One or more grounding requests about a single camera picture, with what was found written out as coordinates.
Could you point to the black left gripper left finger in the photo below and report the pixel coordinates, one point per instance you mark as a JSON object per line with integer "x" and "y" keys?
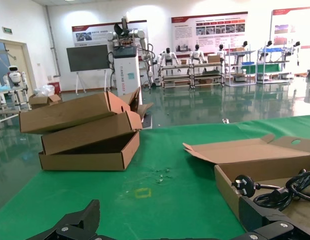
{"x": 90, "y": 217}

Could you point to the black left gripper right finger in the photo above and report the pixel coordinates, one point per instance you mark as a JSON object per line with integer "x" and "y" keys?
{"x": 252, "y": 215}

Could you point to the open stacked cardboard box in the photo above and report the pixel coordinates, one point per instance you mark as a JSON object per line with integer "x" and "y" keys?
{"x": 82, "y": 162}

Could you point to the open brown cardboard box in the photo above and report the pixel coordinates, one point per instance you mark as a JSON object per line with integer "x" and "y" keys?
{"x": 245, "y": 155}

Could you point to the closed stacked cardboard box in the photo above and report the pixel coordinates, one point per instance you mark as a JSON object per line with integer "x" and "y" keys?
{"x": 90, "y": 136}

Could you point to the tilted stacked cardboard box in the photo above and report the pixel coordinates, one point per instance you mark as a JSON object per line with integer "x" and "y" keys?
{"x": 70, "y": 115}

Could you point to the open cardboard floor box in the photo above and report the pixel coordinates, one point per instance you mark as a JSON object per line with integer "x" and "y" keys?
{"x": 38, "y": 101}

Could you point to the cardboard box on rack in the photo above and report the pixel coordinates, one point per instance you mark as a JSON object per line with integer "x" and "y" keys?
{"x": 213, "y": 58}

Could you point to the small cardboard box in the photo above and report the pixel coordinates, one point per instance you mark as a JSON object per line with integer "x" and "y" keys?
{"x": 184, "y": 61}

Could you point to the green table cloth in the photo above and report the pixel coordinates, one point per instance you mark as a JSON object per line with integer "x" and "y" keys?
{"x": 95, "y": 190}

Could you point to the small clear plastic scraps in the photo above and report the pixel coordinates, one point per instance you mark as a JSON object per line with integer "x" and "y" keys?
{"x": 160, "y": 180}

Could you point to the white shelf rack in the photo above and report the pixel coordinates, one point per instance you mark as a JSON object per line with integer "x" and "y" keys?
{"x": 240, "y": 84}
{"x": 275, "y": 80}

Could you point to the red bin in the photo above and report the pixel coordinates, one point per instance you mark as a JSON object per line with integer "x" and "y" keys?
{"x": 56, "y": 88}

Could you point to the clear plastic bags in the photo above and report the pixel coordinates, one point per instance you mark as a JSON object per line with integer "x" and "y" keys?
{"x": 43, "y": 90}

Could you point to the white floor machine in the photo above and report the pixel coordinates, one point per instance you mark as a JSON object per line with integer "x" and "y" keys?
{"x": 157, "y": 82}

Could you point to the blue plastic tray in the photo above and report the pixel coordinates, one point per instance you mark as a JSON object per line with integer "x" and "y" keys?
{"x": 248, "y": 63}

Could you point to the blue plastic sheet pile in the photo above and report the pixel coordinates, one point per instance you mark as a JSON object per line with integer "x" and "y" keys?
{"x": 1, "y": 88}

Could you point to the dark screen on white stand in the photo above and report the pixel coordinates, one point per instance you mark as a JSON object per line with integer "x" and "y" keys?
{"x": 87, "y": 57}

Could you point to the small white round-head robot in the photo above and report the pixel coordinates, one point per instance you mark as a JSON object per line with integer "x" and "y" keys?
{"x": 14, "y": 76}

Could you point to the white black humanoid robot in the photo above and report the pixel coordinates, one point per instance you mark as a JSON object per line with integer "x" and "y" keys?
{"x": 221, "y": 53}
{"x": 167, "y": 56}
{"x": 269, "y": 43}
{"x": 245, "y": 43}
{"x": 297, "y": 45}
{"x": 197, "y": 55}

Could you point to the wide red framed display board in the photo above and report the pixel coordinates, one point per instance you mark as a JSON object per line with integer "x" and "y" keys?
{"x": 210, "y": 35}

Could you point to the display board with red photos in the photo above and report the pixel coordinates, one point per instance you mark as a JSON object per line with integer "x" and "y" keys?
{"x": 292, "y": 27}

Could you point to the green exit sign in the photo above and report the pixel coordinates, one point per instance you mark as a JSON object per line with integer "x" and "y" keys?
{"x": 7, "y": 30}

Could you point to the pipe frame rack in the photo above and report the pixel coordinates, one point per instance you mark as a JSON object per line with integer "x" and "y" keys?
{"x": 207, "y": 74}
{"x": 175, "y": 66}

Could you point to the metal pipe frame workbench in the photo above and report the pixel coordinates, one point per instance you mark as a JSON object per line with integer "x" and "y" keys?
{"x": 2, "y": 92}

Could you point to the grey wall pipe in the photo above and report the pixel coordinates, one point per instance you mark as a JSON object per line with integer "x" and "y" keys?
{"x": 54, "y": 47}

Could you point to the beige door with frame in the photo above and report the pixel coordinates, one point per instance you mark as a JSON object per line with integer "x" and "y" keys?
{"x": 18, "y": 57}

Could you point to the red framed wall display board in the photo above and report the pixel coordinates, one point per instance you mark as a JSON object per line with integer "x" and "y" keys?
{"x": 95, "y": 35}

